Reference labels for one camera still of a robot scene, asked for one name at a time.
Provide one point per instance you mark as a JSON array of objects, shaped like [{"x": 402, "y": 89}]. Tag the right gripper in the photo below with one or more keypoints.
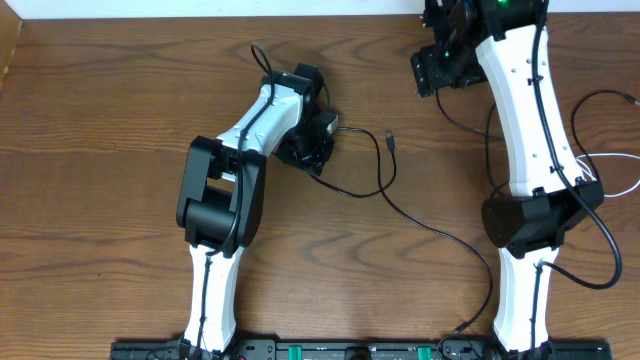
[{"x": 429, "y": 76}]

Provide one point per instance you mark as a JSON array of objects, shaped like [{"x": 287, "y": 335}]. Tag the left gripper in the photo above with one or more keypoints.
[{"x": 314, "y": 163}]

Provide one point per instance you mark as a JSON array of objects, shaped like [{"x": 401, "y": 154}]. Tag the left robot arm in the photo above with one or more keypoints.
[{"x": 222, "y": 193}]

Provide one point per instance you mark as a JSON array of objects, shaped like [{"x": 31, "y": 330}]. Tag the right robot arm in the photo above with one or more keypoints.
[{"x": 505, "y": 44}]

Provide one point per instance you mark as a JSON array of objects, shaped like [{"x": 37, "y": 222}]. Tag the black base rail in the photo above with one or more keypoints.
[{"x": 448, "y": 348}]

